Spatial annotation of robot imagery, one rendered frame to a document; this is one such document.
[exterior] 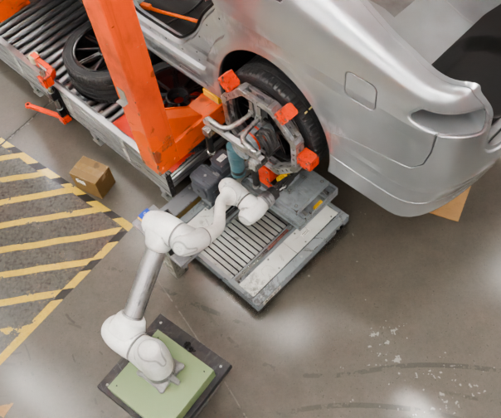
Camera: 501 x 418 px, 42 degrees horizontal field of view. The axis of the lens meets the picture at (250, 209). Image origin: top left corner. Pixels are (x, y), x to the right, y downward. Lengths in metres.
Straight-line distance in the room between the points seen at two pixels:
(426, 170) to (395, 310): 1.20
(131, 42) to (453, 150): 1.52
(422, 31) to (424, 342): 1.73
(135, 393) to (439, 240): 2.01
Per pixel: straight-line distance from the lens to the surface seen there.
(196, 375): 3.36
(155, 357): 3.15
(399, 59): 2.66
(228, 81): 3.41
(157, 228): 3.03
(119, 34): 3.08
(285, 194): 3.99
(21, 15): 5.61
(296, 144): 3.27
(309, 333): 3.80
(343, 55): 2.77
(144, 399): 3.37
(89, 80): 4.52
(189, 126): 3.79
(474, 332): 3.90
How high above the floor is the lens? 3.51
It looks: 56 degrees down
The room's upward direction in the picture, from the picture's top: 9 degrees counter-clockwise
